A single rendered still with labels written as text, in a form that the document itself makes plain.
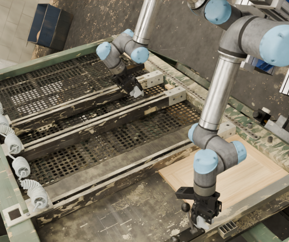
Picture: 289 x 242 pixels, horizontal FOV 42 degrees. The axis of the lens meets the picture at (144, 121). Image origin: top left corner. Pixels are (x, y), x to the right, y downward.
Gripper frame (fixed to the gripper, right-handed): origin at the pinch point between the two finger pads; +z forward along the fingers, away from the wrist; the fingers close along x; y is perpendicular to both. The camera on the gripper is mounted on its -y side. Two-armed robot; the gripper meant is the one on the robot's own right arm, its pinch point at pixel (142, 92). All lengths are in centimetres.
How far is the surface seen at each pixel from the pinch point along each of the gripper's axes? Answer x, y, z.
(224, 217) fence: 69, 26, 22
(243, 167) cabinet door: 52, -1, 35
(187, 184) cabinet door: 44, 23, 21
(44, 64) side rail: -115, 11, 0
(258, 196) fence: 70, 9, 30
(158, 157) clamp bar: 24.9, 21.2, 14.6
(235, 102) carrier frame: -30, -64, 95
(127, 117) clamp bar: -15.3, 11.4, 14.8
